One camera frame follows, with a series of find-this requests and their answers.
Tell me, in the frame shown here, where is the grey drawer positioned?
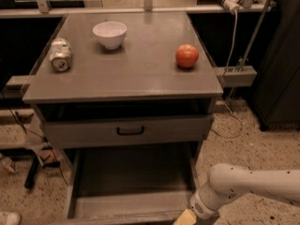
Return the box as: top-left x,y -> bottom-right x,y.
67,143 -> 199,225
42,114 -> 214,148

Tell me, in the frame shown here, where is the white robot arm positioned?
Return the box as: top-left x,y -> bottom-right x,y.
172,163 -> 300,225

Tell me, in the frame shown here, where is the grey drawer cabinet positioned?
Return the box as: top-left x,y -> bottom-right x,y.
22,11 -> 224,186

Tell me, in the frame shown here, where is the grey top drawer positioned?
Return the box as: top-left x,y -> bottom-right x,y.
42,114 -> 214,148

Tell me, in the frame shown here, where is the black tool on floor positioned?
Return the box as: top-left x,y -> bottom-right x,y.
24,156 -> 60,189

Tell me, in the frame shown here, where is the red apple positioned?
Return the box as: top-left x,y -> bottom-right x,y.
175,44 -> 199,68

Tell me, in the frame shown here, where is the white sneaker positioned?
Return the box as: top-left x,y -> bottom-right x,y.
0,211 -> 21,225

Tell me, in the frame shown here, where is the metal diagonal rod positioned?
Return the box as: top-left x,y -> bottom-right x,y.
225,0 -> 279,105

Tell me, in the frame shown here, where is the plastic bottle on floor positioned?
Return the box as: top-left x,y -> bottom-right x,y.
0,155 -> 16,173

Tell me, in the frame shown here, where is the white ceramic bowl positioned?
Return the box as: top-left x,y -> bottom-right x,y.
93,22 -> 128,50

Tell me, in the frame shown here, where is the crushed soda can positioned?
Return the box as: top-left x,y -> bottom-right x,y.
49,37 -> 72,72

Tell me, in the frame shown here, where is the grey side bracket block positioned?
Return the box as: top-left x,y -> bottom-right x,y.
214,66 -> 257,88

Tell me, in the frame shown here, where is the black floor cable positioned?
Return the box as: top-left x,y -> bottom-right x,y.
0,91 -> 71,186

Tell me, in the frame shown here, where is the white power cable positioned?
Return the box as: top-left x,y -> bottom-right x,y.
210,8 -> 246,139

